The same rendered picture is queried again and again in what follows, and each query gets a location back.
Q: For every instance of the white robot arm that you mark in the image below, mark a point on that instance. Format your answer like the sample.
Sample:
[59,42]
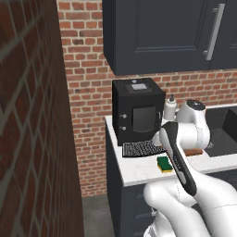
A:
[188,209]

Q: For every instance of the green and yellow sponge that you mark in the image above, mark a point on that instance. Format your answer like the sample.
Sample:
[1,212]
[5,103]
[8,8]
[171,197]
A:
[164,164]

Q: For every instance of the wooden cutting board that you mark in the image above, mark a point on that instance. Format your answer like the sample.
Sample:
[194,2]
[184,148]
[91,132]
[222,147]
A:
[194,152]

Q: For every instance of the black coffee machine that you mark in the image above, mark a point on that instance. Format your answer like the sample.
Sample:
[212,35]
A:
[137,114]

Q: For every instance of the white soap dispenser bottle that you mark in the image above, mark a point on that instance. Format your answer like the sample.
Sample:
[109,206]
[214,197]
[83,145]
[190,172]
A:
[169,107]

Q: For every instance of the dark base cabinet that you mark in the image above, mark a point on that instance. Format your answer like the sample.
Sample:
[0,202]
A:
[129,203]

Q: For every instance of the black sink basin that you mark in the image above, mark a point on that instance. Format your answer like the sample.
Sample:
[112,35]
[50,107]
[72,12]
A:
[222,131]

